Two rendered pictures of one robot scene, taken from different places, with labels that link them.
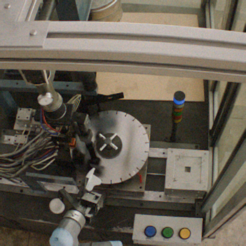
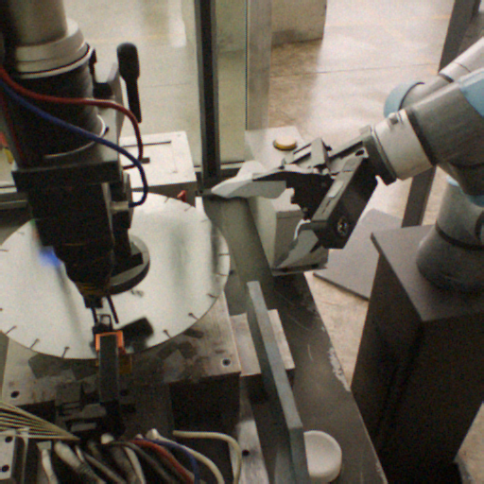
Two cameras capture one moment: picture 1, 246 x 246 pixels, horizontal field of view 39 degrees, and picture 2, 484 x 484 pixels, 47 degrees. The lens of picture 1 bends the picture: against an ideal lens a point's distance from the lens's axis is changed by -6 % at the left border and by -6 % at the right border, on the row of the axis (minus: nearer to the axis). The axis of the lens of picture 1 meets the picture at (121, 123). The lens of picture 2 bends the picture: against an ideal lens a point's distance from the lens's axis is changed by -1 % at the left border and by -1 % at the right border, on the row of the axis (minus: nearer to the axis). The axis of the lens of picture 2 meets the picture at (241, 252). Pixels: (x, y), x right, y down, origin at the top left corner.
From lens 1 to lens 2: 1.30 m
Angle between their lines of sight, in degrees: 63
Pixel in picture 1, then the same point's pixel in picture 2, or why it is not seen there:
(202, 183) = (171, 137)
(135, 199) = not seen: hidden behind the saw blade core
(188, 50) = not seen: outside the picture
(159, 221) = not seen: hidden behind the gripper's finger
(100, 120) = (21, 301)
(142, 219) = (284, 198)
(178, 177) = (164, 168)
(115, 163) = (163, 239)
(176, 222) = (267, 156)
